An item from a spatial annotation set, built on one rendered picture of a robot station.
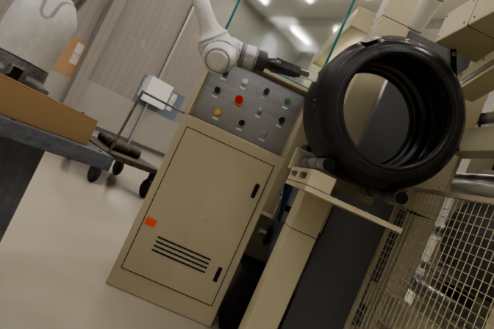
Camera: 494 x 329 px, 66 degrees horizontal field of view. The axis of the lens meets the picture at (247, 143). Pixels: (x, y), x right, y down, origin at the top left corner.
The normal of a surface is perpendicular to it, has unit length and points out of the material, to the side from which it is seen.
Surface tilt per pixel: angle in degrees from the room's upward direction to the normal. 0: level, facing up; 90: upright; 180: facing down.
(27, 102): 90
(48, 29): 85
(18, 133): 90
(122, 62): 90
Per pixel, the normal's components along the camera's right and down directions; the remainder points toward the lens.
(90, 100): 0.65, 0.25
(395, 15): 0.08, -0.04
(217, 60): 0.01, 0.50
